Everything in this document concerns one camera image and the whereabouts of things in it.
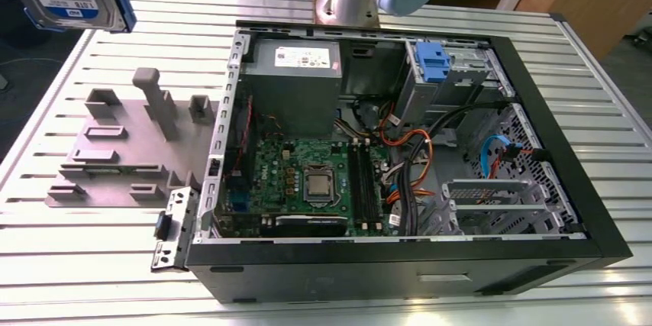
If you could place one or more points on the black RAM slot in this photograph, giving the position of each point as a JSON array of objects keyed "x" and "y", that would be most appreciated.
[
  {"x": 357, "y": 184},
  {"x": 373, "y": 188}
]

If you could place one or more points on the silver CPU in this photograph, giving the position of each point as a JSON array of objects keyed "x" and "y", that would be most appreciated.
[{"x": 317, "y": 184}]

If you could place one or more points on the metal card retention bracket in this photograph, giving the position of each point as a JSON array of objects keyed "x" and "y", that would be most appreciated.
[{"x": 178, "y": 204}]

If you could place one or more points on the black graphics card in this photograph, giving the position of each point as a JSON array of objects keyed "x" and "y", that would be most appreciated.
[{"x": 305, "y": 224}]

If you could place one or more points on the green motherboard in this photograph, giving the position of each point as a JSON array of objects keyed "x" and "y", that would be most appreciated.
[{"x": 274, "y": 165}]

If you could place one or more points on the CPU socket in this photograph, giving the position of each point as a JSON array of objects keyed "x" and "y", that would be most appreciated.
[{"x": 317, "y": 204}]

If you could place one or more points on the grey parts rack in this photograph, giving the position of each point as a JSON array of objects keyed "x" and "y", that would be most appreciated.
[{"x": 137, "y": 158}]

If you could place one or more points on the metal disk bay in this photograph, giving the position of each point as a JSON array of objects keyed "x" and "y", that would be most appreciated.
[{"x": 484, "y": 184}]

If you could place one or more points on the black PC case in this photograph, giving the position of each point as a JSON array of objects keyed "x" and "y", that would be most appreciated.
[{"x": 356, "y": 276}]

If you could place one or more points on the green RAM stick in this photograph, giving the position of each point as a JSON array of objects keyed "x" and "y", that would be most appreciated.
[{"x": 104, "y": 170}]

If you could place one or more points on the grey power supply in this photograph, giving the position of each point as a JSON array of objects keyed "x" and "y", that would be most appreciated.
[{"x": 289, "y": 104}]

